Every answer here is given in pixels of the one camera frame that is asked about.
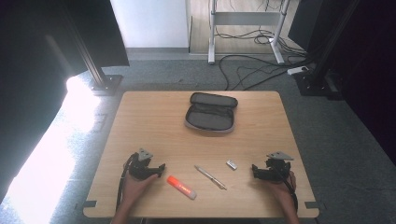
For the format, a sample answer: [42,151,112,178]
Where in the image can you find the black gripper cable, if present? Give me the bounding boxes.
[274,167,299,213]
[115,153,138,213]

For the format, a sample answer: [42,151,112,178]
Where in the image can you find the long black floor cable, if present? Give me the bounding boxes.
[218,54,309,91]

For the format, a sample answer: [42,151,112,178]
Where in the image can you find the white desk frame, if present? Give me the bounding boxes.
[207,0,291,65]

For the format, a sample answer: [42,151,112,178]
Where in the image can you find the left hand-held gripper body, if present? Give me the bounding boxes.
[127,147,159,181]

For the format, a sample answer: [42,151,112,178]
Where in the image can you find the white power strip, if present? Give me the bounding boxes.
[287,65,310,77]

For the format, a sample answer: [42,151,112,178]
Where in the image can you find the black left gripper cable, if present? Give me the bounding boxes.
[115,153,138,213]

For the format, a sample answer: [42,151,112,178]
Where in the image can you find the black metal stand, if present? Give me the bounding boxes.
[293,0,362,97]
[62,0,124,97]

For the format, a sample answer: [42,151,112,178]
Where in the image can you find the clear ballpoint pen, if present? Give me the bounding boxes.
[193,164,228,191]

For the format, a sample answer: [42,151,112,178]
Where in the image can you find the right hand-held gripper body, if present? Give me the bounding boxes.
[264,150,294,182]

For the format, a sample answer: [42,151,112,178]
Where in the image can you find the person's right hand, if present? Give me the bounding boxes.
[265,171,297,203]

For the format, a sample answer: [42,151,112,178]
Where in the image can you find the white panel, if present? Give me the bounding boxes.
[109,0,191,49]

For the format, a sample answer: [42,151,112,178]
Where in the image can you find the white and grey pencil case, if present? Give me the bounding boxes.
[184,91,239,135]

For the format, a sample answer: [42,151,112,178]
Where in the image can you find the tangled black floor cables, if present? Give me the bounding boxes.
[214,26,307,59]

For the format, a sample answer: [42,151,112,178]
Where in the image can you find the person's left hand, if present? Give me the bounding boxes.
[120,173,160,205]

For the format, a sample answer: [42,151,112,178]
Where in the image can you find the black curtain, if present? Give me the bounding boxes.
[288,0,396,166]
[0,0,130,203]

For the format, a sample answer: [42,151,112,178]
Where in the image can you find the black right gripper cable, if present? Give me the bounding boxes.
[274,167,299,213]

